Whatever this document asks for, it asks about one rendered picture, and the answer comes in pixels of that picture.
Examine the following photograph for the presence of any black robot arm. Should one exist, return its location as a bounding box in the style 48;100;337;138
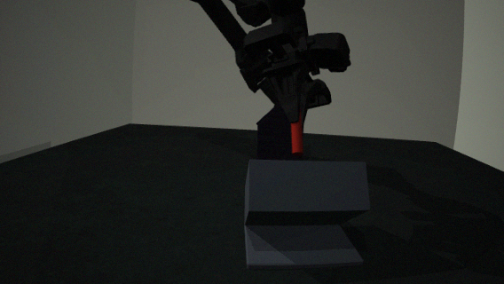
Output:
192;0;351;106

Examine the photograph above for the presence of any grey square panel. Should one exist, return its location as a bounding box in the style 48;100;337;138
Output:
244;159;370;270

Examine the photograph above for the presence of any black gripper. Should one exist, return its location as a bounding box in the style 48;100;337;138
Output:
243;21;332;127

